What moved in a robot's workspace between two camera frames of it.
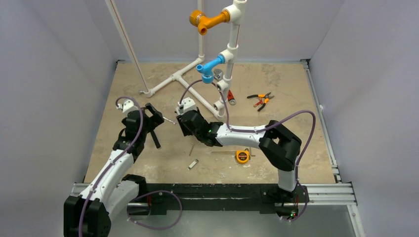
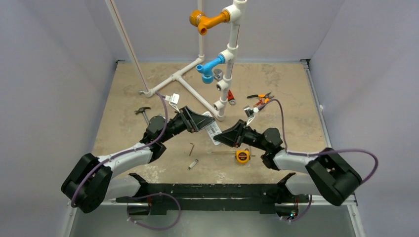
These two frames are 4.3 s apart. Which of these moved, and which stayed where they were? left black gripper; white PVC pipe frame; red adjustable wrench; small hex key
Moved: left black gripper
Stayed: white PVC pipe frame; red adjustable wrench; small hex key
